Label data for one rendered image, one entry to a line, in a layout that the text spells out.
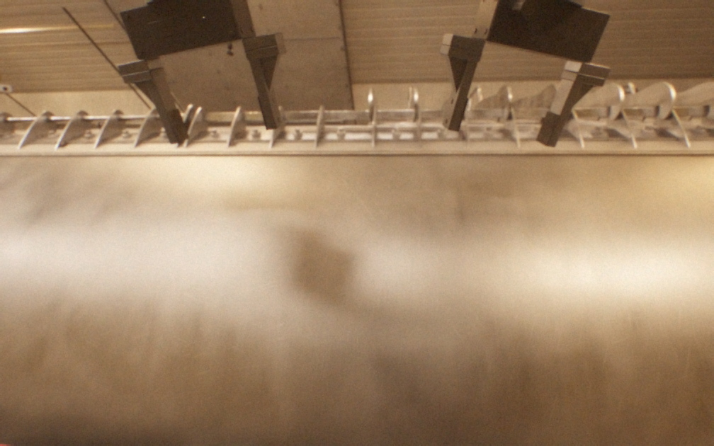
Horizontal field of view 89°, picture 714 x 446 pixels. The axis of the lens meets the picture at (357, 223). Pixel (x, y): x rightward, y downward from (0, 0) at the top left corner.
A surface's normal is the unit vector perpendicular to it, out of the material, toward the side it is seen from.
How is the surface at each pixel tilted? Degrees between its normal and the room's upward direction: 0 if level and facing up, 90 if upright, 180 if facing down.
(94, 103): 90
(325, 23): 149
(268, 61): 114
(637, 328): 62
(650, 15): 154
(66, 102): 90
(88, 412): 75
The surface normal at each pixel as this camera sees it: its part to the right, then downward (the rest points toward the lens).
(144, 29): -0.11, 0.47
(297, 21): -0.06, 0.90
